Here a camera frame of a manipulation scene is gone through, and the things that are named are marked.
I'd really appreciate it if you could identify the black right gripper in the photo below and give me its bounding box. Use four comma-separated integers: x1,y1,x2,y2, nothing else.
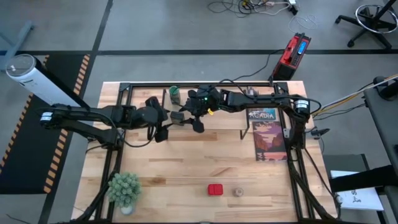
178,86,222,134

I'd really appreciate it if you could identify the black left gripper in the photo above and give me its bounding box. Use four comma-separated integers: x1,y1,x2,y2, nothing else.
146,96,174,143

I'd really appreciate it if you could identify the small black block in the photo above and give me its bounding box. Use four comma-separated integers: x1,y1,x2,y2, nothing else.
170,111,185,126

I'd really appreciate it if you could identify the green lid spice jar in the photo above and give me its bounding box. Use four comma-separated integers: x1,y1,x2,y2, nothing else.
169,85,182,106

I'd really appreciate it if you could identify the red cube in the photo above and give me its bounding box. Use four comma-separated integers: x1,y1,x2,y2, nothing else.
207,183,224,197

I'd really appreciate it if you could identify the black arm base connector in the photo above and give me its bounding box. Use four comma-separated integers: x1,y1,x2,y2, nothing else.
310,127,330,137

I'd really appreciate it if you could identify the wooden shelf with black legs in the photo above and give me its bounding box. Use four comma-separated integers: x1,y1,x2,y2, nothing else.
159,88,250,140

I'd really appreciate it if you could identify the Acadia postcard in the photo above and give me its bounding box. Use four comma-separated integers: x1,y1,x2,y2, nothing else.
246,86,277,122

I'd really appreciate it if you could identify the green potted plant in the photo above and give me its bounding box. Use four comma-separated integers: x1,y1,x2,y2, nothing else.
107,172,143,216

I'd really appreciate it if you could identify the canyon sunset postcard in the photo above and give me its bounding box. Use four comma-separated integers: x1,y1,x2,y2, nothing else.
252,120,289,162

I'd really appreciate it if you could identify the red and black power station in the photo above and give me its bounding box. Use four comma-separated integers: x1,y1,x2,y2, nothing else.
272,32,312,82

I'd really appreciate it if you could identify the white tower fan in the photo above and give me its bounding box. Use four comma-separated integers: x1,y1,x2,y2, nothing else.
5,54,91,110

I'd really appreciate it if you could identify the black mat with orange stripes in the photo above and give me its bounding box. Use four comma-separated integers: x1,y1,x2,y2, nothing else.
0,54,91,195

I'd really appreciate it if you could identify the grey box beside table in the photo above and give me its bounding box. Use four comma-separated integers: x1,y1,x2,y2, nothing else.
323,154,369,180

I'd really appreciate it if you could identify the blue grey table leg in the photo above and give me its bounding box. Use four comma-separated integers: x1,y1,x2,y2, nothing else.
0,20,37,72

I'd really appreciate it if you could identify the white paper sheet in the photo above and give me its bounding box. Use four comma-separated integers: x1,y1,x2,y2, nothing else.
330,170,385,212

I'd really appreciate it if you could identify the black bar beside table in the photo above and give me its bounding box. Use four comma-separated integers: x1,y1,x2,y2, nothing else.
328,164,398,194

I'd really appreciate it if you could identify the dark grey desk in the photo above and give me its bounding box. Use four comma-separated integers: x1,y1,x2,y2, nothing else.
362,85,398,175

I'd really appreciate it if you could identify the black office chair base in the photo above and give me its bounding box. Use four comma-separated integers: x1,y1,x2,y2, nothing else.
334,0,398,50

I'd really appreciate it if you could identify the black aluminium table frame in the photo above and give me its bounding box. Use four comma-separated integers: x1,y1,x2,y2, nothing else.
71,81,338,223

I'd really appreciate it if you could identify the black power cable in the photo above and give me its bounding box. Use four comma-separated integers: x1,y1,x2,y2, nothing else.
231,51,280,82

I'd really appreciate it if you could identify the tangle of floor cables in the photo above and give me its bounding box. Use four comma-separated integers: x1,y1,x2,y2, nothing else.
206,0,299,18

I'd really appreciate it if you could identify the thin white cable loop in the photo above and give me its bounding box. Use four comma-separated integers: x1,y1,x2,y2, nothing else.
287,14,318,34

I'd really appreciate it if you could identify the yellow and white cable bundle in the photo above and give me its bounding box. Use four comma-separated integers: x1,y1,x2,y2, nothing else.
310,73,398,121

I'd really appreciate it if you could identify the black desk mount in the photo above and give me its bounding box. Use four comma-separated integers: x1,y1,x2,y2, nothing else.
373,75,398,101

